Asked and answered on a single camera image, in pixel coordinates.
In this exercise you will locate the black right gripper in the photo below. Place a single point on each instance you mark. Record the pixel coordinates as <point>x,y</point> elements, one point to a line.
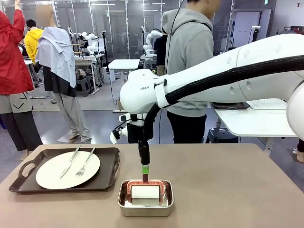
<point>144,152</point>

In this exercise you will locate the pink lint roller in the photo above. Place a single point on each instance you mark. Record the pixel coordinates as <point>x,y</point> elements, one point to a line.
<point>145,192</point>

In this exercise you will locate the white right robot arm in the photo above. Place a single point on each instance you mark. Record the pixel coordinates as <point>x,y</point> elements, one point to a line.
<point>202,78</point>

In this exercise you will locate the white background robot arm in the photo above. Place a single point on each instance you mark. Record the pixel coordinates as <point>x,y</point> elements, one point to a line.
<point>150,38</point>
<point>91,45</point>

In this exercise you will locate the dark brown serving tray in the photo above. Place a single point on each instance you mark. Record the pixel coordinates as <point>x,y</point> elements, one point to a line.
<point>107,175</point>

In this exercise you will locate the stainless steel rectangular container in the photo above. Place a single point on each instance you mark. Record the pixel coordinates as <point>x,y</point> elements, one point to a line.
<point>145,210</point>

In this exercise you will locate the silver fork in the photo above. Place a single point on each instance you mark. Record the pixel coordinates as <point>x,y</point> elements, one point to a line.
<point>80,172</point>

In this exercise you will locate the cardboard box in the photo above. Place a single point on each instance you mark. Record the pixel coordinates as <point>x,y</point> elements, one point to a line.
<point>120,104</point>

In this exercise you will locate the silver table knife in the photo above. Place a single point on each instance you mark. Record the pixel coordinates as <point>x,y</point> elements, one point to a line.
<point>64,171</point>

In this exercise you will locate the black step stool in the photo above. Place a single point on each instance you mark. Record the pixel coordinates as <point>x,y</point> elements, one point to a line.
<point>221,135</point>

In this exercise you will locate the white round plate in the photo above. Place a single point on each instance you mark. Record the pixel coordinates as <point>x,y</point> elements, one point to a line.
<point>52,175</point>

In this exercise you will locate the dark background stool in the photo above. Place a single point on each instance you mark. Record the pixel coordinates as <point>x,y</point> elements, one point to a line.
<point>83,86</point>

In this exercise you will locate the black tray on side table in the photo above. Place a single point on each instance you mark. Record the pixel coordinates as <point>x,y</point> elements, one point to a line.
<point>228,105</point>

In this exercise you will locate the white background desk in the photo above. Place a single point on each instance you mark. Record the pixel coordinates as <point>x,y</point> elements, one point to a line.
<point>123,64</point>

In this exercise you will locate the white side table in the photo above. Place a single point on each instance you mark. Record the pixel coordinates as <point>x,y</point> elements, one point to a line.
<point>249,123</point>

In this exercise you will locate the person in grey hoodie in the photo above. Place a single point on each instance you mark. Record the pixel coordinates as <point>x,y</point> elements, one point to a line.
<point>190,59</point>

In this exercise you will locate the person in black shirt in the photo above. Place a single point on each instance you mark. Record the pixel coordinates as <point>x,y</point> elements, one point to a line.
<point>160,47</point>

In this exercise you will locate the white dish rack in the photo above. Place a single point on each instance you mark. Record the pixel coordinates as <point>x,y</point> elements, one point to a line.
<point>268,103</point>

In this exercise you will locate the person in yellow hoodie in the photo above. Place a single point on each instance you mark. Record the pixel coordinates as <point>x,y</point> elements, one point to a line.
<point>31,42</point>

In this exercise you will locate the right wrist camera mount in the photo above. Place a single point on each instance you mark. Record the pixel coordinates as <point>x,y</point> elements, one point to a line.
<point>134,128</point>

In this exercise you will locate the black camera tripod white head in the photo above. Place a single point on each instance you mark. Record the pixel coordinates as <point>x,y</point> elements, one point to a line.
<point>255,35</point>

